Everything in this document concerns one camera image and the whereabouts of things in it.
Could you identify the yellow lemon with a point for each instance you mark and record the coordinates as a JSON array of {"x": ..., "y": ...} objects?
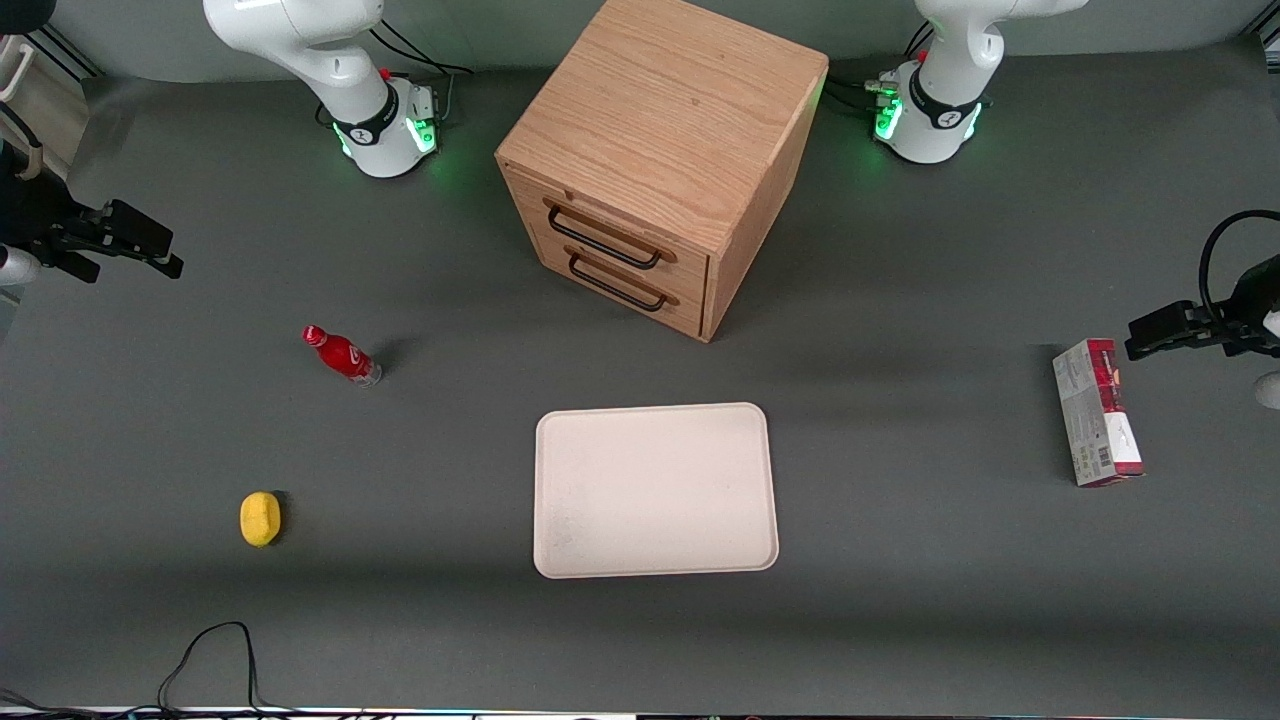
[{"x": 260, "y": 519}]

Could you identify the aluminium frame rail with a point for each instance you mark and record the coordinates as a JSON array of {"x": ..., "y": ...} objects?
[{"x": 65, "y": 52}]

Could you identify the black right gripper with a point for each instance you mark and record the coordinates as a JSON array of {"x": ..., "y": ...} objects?
[{"x": 35, "y": 218}]

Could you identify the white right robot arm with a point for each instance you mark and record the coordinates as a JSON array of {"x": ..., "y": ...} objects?
[{"x": 330, "y": 60}]

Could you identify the grey and red carton box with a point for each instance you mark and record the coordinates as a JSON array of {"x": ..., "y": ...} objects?
[{"x": 1095, "y": 420}]

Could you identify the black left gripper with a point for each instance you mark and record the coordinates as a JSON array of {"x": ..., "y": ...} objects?
[{"x": 1247, "y": 318}]

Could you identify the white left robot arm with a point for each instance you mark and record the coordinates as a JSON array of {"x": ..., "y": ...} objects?
[{"x": 950, "y": 90}]

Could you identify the red coke bottle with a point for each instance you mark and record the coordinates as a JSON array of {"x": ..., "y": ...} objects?
[{"x": 345, "y": 356}]

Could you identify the cream plastic tray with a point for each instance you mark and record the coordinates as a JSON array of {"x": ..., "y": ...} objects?
[{"x": 655, "y": 490}]

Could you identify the wooden drawer cabinet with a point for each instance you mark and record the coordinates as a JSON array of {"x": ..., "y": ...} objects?
[{"x": 670, "y": 110}]

